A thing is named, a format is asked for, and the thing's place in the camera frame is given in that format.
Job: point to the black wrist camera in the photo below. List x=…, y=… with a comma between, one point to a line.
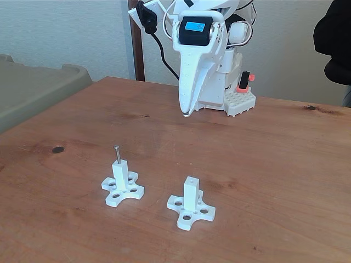
x=146, y=19

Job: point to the silver metal screw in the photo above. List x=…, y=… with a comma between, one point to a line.
x=118, y=154

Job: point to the person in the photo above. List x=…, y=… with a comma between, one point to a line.
x=337, y=27

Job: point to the olive plastic bin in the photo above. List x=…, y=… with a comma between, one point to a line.
x=33, y=90

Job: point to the white post stand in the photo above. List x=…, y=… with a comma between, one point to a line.
x=190, y=191
x=120, y=175

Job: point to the dark brown wooden post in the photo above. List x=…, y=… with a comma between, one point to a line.
x=138, y=60

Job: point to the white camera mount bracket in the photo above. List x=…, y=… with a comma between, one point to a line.
x=156, y=6

